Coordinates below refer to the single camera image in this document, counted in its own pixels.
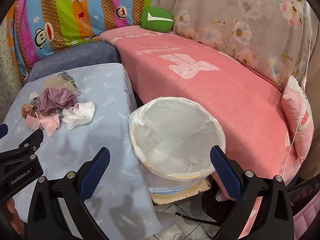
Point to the mauve bag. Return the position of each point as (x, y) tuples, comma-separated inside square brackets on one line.
[(55, 100)]

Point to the pink quilted cloth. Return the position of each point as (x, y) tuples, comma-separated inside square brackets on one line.
[(302, 220)]

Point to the blue-grey cushion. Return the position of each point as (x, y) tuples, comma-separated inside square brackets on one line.
[(82, 52)]

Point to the pink printed pillow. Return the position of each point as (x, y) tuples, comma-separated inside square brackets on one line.
[(300, 120)]

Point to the small white scrap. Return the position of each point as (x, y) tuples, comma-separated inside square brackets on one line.
[(33, 97)]

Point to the clear bag with beige cloth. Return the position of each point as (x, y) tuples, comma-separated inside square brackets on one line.
[(63, 81)]

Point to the wooden board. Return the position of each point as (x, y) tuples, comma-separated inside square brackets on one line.
[(175, 196)]

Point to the green round cushion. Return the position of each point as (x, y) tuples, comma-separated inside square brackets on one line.
[(157, 20)]

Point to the dark round stool base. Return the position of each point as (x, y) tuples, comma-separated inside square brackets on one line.
[(212, 205)]

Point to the pale pink fabric swatch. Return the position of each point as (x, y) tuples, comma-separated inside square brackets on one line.
[(32, 122)]

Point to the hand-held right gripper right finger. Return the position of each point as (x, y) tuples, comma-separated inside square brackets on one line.
[(225, 172)]

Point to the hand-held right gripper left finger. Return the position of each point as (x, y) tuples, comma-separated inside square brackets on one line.
[(96, 172)]

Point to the pink blanket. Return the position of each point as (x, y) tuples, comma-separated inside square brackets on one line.
[(200, 92)]

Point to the colourful striped cartoon blanket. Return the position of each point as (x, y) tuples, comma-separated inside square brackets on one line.
[(62, 17)]

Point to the white sock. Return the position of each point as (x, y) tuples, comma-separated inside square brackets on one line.
[(80, 116)]

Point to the grey floral blanket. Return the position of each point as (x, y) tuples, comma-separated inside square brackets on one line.
[(237, 17)]

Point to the light blue palm-print cloth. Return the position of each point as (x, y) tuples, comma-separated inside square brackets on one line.
[(105, 100)]

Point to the brown cloth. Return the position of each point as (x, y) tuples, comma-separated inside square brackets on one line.
[(28, 110)]

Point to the speckled white cloth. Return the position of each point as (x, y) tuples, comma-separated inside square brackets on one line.
[(7, 67)]

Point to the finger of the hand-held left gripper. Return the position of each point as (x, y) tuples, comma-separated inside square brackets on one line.
[(27, 142), (3, 130)]

